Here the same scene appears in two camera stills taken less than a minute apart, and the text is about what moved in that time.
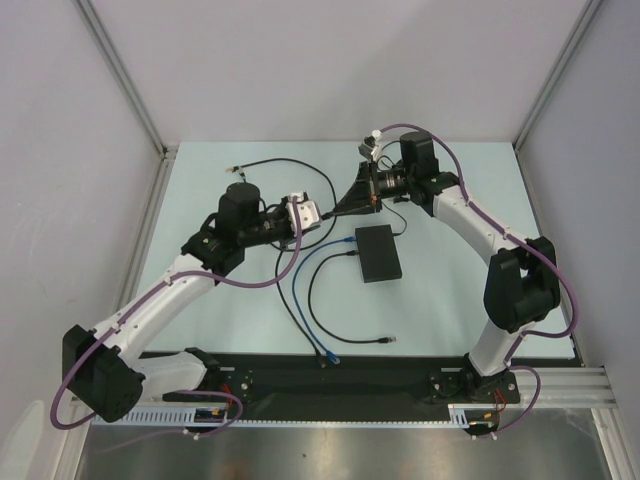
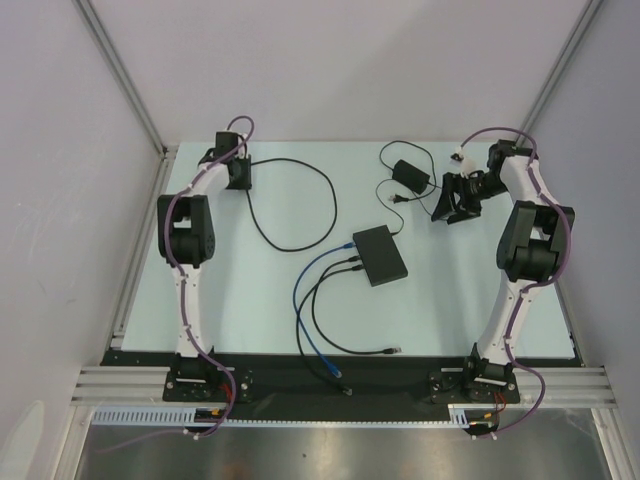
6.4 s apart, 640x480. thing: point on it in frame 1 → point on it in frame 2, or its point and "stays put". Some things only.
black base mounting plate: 283,385 stays put
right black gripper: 372,185 → 459,195
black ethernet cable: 232,169 stays put
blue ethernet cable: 331,356 → 336,371
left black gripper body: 275,229 → 243,181
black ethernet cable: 388,339 → 355,267
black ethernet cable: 322,360 → 347,390
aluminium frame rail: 577,387 stays put
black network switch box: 377,253 stays put
